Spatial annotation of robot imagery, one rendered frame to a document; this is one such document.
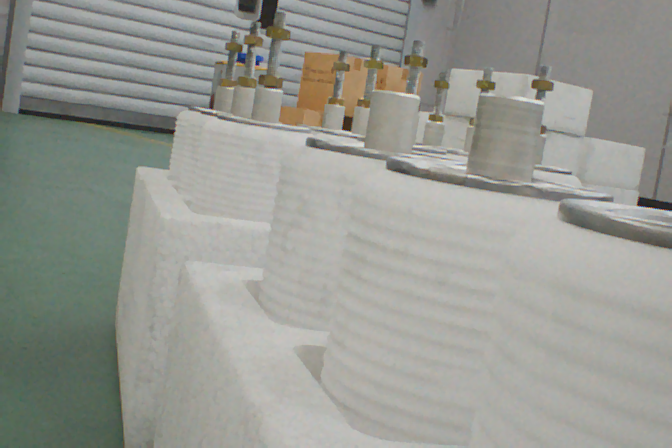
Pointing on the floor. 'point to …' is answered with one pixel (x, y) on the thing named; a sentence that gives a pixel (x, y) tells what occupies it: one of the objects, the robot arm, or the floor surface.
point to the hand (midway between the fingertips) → (257, 10)
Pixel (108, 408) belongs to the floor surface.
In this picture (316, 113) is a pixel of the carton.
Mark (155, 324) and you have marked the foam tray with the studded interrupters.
